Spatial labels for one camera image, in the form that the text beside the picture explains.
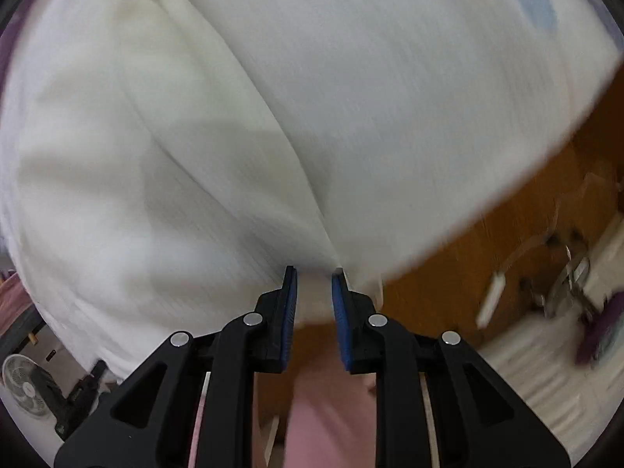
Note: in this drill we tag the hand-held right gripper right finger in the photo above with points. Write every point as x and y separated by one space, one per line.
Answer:
341 321

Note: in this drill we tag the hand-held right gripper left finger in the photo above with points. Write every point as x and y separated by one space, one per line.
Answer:
288 317

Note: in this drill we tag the white button-up jacket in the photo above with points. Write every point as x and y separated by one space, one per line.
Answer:
219 131

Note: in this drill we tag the person's pink trouser leg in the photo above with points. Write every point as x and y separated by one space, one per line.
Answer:
331 414

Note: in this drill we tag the white power strip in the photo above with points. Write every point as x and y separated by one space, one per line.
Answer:
491 300

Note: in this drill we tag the white striped cloth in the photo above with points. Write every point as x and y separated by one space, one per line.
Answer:
536 380

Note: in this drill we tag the black appliance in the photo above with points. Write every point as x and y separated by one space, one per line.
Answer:
80 399

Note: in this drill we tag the metal fan stand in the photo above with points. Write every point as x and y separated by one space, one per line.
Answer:
568 278

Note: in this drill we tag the purple cloth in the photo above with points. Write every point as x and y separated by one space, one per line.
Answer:
602 326

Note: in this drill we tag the white electric fan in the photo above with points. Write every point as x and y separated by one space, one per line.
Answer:
24 385

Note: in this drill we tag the pink cloth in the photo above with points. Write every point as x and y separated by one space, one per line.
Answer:
14 292

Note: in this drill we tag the pale floral bed sheet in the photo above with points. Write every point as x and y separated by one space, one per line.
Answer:
531 0

